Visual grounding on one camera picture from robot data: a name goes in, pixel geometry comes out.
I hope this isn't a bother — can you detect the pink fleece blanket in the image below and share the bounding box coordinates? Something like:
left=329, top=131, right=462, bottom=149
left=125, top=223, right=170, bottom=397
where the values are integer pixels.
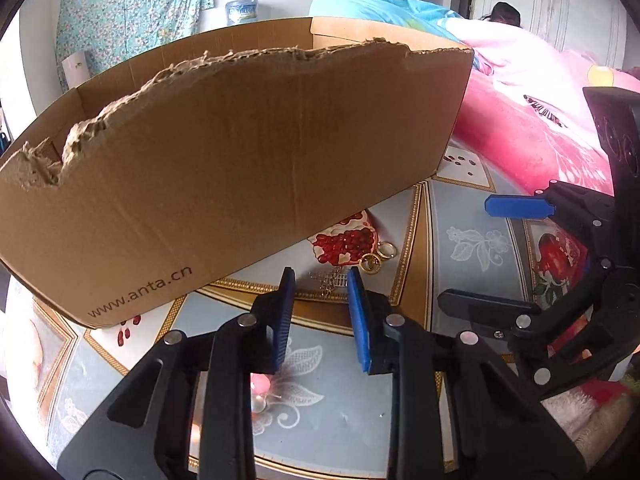
left=440, top=22, right=640, bottom=201

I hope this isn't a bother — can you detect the person's right forearm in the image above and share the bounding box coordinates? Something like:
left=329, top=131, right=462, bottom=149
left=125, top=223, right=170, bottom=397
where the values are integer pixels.
left=542, top=390, right=621, bottom=461

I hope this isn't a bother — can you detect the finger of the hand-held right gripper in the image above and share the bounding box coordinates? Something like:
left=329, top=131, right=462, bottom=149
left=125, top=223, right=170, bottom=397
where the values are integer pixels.
left=437, top=257, right=626, bottom=401
left=484, top=179, right=618, bottom=266

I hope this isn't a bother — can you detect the blue water jug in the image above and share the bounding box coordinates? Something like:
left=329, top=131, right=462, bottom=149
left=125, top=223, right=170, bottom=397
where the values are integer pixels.
left=225, top=0, right=259, bottom=26

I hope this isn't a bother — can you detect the white paper roll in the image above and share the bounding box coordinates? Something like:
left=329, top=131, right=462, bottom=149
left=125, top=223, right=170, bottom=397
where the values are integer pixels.
left=62, top=50, right=91, bottom=92

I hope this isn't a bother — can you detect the white wardrobe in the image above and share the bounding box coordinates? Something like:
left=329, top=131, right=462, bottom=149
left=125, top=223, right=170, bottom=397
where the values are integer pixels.
left=520, top=0, right=640, bottom=71

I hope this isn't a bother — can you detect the teal floral wall cloth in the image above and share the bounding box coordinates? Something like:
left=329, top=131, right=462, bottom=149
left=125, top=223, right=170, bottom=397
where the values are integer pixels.
left=55, top=0, right=214, bottom=92

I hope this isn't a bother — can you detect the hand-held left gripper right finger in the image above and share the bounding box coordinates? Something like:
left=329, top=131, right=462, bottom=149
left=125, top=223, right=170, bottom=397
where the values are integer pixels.
left=346, top=266, right=587, bottom=480

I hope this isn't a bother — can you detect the blue printed quilt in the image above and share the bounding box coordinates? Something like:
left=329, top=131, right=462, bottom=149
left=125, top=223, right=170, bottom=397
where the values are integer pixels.
left=308, top=0, right=481, bottom=71

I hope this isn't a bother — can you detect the torn brown cardboard box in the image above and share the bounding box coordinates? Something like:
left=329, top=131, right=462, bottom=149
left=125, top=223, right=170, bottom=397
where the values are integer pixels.
left=0, top=16, right=475, bottom=331

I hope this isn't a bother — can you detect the fruit printed tablecloth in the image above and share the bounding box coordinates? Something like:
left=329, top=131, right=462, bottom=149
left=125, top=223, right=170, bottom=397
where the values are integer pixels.
left=0, top=145, right=616, bottom=476

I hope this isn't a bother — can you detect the silver rhinestone hairpin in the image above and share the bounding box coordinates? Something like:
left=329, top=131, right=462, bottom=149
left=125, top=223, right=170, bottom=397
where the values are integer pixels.
left=309, top=269, right=349, bottom=295

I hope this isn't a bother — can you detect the pink bead bracelet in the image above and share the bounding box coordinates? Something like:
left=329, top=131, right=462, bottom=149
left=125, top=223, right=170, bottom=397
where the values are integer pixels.
left=249, top=372, right=273, bottom=416

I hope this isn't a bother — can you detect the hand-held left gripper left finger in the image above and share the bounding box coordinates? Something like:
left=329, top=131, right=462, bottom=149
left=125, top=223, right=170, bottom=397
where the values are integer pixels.
left=56, top=266, right=297, bottom=480

